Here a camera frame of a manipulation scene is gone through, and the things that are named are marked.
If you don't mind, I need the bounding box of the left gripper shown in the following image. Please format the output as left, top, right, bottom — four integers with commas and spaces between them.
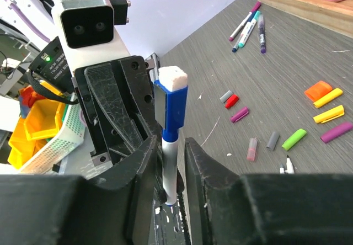
72, 56, 161, 166

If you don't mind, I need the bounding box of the magenta marker at left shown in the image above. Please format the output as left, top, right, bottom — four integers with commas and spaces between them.
229, 1, 261, 41

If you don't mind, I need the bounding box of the orange highlighter cap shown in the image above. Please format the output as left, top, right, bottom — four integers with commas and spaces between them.
304, 81, 333, 102

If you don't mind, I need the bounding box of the clear pink pen cap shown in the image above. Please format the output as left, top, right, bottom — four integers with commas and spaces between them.
247, 138, 258, 161

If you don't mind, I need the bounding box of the red marker cap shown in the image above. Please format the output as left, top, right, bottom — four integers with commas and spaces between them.
225, 94, 239, 109

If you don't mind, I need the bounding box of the white mesh basket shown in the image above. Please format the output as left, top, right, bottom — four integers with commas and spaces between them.
18, 104, 85, 174

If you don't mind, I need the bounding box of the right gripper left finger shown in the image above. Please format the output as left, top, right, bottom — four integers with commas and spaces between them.
1, 136, 158, 244

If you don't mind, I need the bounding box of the blue capped marker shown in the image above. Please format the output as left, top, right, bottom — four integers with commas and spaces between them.
154, 66, 188, 206

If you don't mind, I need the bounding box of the wooden clothes rack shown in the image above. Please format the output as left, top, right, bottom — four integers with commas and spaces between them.
258, 0, 352, 38

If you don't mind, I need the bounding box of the dark purple pen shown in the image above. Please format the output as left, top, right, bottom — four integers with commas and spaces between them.
258, 14, 266, 54

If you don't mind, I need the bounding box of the purple marker cap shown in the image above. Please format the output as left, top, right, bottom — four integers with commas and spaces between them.
230, 106, 249, 123
320, 122, 352, 143

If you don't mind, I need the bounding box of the yellow storage bin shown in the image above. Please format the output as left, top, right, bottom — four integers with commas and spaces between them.
8, 86, 66, 169

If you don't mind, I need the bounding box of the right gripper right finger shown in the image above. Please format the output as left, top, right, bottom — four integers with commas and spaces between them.
184, 138, 352, 244

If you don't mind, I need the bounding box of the yellow marker cap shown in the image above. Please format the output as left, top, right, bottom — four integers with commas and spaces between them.
313, 88, 343, 109

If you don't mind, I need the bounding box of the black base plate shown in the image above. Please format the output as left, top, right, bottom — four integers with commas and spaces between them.
148, 190, 191, 244

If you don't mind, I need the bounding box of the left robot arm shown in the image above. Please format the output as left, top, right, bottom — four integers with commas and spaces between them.
4, 0, 162, 174

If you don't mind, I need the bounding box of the yellow clip pen cap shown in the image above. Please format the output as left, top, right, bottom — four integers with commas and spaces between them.
313, 105, 345, 124

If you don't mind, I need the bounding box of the green capped marker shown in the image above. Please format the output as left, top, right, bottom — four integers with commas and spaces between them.
286, 155, 295, 174

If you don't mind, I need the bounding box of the grey marker cap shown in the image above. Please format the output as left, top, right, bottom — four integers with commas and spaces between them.
266, 131, 280, 151
220, 90, 233, 103

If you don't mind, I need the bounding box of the green marker cap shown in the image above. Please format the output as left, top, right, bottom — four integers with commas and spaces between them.
282, 129, 307, 151

